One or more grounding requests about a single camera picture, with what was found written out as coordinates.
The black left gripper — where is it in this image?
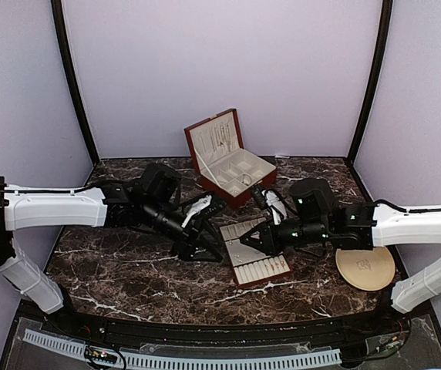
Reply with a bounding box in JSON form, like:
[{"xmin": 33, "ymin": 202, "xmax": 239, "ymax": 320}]
[{"xmin": 142, "ymin": 197, "xmax": 225, "ymax": 261}]

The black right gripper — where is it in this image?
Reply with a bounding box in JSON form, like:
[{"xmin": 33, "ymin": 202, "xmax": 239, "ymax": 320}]
[{"xmin": 240, "ymin": 217, "xmax": 331, "ymax": 256}]

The red jewelry tray insert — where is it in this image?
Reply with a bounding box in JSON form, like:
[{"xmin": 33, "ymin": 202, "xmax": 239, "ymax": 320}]
[{"xmin": 220, "ymin": 218, "xmax": 292, "ymax": 289}]

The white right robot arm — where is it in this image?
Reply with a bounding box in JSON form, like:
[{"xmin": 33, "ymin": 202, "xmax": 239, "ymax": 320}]
[{"xmin": 239, "ymin": 178, "xmax": 441, "ymax": 335}]

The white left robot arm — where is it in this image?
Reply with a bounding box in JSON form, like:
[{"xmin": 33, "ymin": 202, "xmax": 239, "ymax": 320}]
[{"xmin": 0, "ymin": 163, "xmax": 226, "ymax": 336}]

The red wooden jewelry box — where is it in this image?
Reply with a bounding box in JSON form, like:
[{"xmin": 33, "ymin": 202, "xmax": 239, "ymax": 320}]
[{"xmin": 184, "ymin": 108, "xmax": 278, "ymax": 209}]

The beige round plate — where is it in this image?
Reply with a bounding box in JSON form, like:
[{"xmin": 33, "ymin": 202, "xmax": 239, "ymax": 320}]
[{"xmin": 335, "ymin": 247, "xmax": 396, "ymax": 291}]

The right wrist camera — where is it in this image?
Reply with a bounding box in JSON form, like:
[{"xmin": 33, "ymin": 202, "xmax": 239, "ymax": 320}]
[{"xmin": 251, "ymin": 183, "xmax": 288, "ymax": 225}]

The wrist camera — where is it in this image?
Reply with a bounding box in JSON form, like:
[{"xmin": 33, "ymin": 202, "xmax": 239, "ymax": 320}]
[
  {"xmin": 181, "ymin": 194, "xmax": 227, "ymax": 228},
  {"xmin": 251, "ymin": 183, "xmax": 288, "ymax": 225}
]

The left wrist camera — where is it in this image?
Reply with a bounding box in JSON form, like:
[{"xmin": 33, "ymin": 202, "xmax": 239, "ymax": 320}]
[{"xmin": 181, "ymin": 194, "xmax": 227, "ymax": 228}]

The white slotted cable duct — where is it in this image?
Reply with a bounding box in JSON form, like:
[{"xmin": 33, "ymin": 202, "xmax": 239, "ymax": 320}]
[{"xmin": 22, "ymin": 329, "xmax": 342, "ymax": 369}]

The left black frame post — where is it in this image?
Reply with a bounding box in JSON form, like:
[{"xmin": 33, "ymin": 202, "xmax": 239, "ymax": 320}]
[{"xmin": 50, "ymin": 0, "xmax": 100, "ymax": 166}]

